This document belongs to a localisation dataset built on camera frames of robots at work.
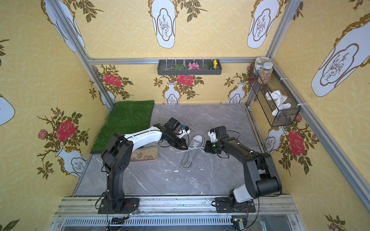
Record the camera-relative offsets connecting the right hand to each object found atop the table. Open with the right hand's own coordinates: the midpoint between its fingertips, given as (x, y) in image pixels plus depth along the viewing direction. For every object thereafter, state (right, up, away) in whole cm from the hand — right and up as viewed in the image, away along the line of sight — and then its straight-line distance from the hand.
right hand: (207, 146), depth 92 cm
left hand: (-16, 0, 0) cm, 16 cm away
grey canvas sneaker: (-12, -5, -5) cm, 14 cm away
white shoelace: (-8, 0, -2) cm, 8 cm away
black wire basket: (+40, +19, -14) cm, 46 cm away
